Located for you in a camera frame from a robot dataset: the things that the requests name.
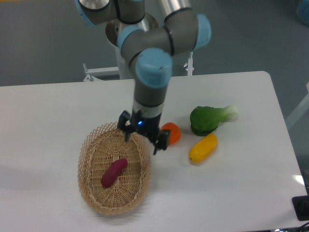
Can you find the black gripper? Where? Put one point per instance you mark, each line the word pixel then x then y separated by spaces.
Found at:
pixel 147 127

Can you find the purple sweet potato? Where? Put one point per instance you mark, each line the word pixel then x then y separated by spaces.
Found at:
pixel 113 172

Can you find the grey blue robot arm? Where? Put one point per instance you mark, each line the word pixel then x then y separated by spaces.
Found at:
pixel 148 55

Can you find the oval wicker basket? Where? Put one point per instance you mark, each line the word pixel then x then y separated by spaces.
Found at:
pixel 102 147

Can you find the orange tangerine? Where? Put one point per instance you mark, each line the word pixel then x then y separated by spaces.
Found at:
pixel 175 133

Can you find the green bok choy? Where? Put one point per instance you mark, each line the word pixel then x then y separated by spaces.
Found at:
pixel 206 119

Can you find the yellow squash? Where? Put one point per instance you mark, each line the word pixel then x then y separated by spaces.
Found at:
pixel 203 149

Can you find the black device at table edge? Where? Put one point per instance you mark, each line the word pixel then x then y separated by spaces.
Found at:
pixel 301 207

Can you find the blue object top right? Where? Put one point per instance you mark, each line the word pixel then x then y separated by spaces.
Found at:
pixel 303 11

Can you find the white metal base bracket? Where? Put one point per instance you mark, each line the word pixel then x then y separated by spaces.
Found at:
pixel 101 73

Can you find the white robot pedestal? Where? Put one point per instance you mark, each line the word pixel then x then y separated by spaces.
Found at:
pixel 113 27

